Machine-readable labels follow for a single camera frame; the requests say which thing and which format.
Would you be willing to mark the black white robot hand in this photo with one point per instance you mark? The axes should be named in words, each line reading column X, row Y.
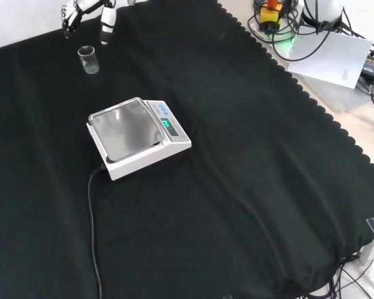
column 107, row 18

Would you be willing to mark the small clear glass beaker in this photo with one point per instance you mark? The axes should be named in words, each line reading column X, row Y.
column 89, row 62

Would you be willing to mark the white electronic balance steel pan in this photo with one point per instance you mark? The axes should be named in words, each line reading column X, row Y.
column 127, row 130

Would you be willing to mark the yellow stop button box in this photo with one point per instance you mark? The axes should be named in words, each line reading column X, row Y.
column 269, row 15

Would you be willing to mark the black bench cloth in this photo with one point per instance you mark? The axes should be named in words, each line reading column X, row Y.
column 243, row 162

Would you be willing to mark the white paper sheet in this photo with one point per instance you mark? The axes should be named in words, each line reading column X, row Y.
column 330, row 62

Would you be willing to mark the pale grey board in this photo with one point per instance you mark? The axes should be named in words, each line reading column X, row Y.
column 336, row 95

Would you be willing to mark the silver metal bracket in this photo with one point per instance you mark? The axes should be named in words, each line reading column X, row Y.
column 373, row 240

